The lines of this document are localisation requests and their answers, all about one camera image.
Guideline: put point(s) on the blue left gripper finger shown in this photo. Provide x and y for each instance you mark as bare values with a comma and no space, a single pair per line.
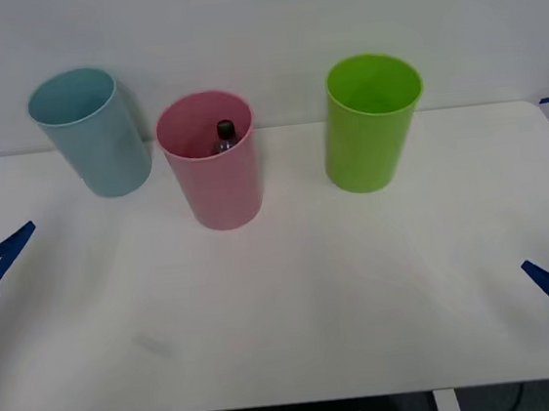
0,259

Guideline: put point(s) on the dark plastic bottle black cap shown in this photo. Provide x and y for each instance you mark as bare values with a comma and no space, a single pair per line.
225,132

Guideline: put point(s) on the pale blue plastic bin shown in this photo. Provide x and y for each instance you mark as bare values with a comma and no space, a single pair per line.
102,155

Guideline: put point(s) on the white table leg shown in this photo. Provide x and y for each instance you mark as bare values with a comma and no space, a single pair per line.
448,405

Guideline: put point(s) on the green plastic bin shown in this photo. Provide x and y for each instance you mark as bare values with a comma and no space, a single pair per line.
367,151

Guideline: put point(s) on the pink plastic bin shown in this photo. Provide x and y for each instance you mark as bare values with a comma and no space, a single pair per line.
221,191

